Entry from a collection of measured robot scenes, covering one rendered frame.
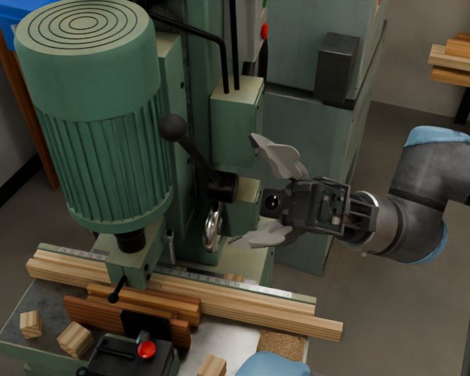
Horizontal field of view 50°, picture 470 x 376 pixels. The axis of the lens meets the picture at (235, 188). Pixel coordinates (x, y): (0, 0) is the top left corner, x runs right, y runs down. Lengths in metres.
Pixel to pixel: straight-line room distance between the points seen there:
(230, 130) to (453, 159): 0.38
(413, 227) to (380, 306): 1.43
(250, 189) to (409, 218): 0.36
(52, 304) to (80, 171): 0.46
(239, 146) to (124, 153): 0.30
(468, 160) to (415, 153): 0.08
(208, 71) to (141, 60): 0.25
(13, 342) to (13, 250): 1.44
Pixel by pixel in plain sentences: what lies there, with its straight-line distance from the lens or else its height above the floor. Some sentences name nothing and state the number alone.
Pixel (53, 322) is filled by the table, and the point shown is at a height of 0.90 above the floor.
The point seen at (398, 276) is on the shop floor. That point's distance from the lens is 2.33.
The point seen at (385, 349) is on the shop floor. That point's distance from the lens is 2.12.
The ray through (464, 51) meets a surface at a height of 0.63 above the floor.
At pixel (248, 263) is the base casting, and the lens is 1.25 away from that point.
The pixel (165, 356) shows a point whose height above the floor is 1.01.
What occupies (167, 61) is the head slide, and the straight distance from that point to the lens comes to 0.78.
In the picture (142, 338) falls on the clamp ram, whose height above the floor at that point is 0.96.
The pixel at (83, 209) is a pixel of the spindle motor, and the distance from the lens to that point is 0.80.
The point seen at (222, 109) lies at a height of 1.28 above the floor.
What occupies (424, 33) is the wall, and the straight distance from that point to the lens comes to 3.09.
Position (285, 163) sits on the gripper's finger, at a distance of 0.70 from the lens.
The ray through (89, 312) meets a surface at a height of 0.96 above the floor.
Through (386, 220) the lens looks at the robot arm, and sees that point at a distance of 0.76.
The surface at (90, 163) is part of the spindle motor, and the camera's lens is 0.72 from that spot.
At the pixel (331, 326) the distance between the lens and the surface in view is 1.01.
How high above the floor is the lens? 1.79
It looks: 44 degrees down
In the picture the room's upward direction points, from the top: straight up
